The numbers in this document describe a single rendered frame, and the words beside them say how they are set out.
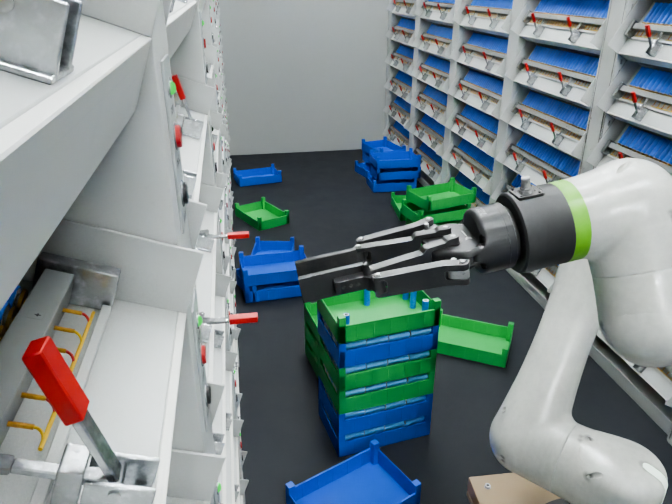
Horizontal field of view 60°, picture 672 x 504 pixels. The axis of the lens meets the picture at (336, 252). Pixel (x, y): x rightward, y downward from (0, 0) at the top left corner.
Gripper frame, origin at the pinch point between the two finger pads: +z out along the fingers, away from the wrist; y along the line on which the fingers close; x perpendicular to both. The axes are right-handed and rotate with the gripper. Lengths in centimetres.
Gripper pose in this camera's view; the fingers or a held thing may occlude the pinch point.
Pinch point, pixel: (328, 274)
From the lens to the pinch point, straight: 63.7
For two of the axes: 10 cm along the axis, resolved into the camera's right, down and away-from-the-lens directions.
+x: 1.7, 8.8, 4.4
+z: -9.7, 2.2, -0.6
